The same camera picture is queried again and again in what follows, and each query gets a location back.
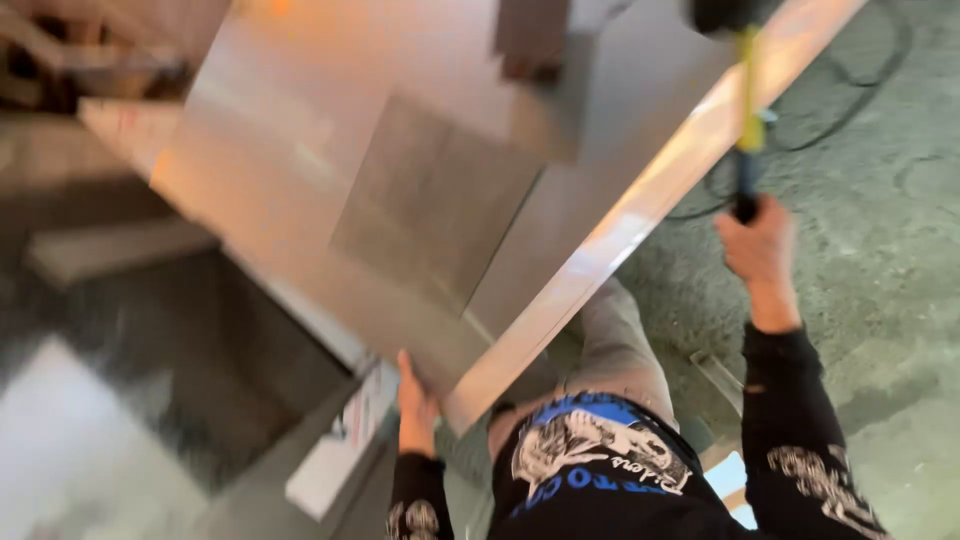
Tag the person's left hand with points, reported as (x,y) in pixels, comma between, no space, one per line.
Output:
(415,409)

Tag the person's right hand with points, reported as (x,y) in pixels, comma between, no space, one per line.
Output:
(759,244)

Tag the person's right fingers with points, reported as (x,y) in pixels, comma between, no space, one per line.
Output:
(739,232)

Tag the person's left fingers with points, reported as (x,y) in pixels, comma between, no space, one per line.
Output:
(405,371)

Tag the large sheet metal panel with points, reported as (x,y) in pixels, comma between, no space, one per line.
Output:
(420,195)

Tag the grey metal workbench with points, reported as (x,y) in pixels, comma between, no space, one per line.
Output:
(247,420)

